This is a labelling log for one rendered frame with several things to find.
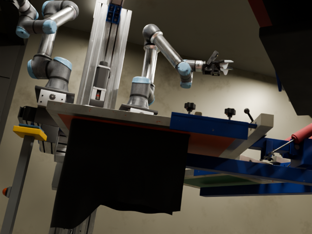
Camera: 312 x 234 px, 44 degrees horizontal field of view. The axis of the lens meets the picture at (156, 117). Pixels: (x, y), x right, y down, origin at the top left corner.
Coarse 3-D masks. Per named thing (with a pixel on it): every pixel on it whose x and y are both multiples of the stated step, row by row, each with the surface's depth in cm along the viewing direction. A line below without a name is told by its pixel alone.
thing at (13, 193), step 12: (24, 132) 180; (36, 132) 180; (24, 144) 182; (24, 156) 181; (24, 168) 179; (24, 180) 181; (12, 192) 176; (12, 204) 174; (12, 216) 172; (12, 228) 173
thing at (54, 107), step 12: (48, 108) 147; (60, 108) 147; (72, 108) 148; (84, 108) 148; (96, 108) 148; (60, 120) 160; (108, 120) 150; (120, 120) 148; (132, 120) 147; (144, 120) 147; (156, 120) 147; (168, 120) 148
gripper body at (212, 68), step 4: (204, 64) 250; (212, 64) 248; (216, 64) 248; (204, 68) 251; (208, 68) 251; (212, 68) 248; (216, 68) 248; (220, 68) 247; (204, 72) 250; (208, 72) 251; (212, 72) 247; (216, 72) 247; (220, 72) 252
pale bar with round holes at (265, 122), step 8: (256, 120) 150; (264, 120) 144; (272, 120) 144; (248, 128) 161; (256, 128) 148; (264, 128) 146; (248, 136) 159; (256, 136) 158; (240, 144) 173; (248, 144) 171; (232, 152) 189; (240, 152) 187
